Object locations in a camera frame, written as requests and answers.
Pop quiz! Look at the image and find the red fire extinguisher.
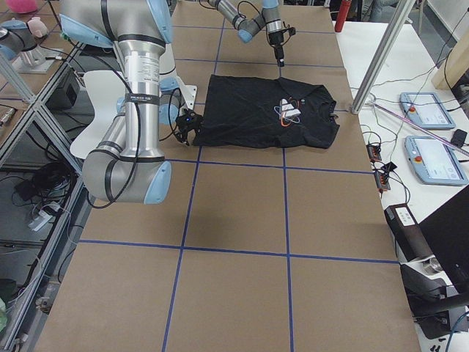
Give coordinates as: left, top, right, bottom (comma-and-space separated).
334, 0, 352, 33

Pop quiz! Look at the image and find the white chair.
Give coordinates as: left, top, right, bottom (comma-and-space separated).
70, 70, 125, 159

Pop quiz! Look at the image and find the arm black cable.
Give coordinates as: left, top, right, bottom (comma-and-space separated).
197, 0, 296, 48
86, 69, 184, 210

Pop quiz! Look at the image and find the near orange terminal block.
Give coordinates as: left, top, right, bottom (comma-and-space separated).
374, 169, 391, 193

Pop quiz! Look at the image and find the black box device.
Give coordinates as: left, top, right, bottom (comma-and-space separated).
384, 203, 434, 263

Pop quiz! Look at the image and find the aluminium table frame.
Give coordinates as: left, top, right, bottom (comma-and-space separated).
1, 20, 83, 351

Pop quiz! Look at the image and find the near teach pendant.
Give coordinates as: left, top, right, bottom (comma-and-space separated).
404, 136, 468, 186

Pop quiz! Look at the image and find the wooden board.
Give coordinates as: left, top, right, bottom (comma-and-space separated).
432, 31, 468, 89

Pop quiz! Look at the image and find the far teach pendant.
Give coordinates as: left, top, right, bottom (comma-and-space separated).
399, 92, 456, 130

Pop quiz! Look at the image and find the teach pendant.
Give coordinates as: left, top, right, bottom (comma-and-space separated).
404, 136, 468, 186
399, 92, 456, 130

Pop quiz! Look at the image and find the pink plush toy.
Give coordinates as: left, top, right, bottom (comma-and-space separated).
5, 0, 38, 14

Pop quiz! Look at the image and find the orange terminal block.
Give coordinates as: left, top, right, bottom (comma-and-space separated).
374, 169, 391, 193
366, 144, 382, 162

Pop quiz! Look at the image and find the aluminium frame post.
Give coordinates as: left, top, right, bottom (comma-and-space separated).
351, 0, 415, 114

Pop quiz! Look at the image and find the black graphic t-shirt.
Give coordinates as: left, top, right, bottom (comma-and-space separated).
193, 75, 339, 149

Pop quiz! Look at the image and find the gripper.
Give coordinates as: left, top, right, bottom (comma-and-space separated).
174, 117, 190, 146
267, 30, 285, 66

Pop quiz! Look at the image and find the far orange terminal block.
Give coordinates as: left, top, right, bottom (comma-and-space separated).
366, 144, 382, 162

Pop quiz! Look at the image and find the metal reacher grabber tool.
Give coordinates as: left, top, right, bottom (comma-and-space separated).
369, 101, 469, 157

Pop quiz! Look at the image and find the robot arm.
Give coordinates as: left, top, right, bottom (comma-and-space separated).
60, 1, 173, 204
204, 0, 289, 67

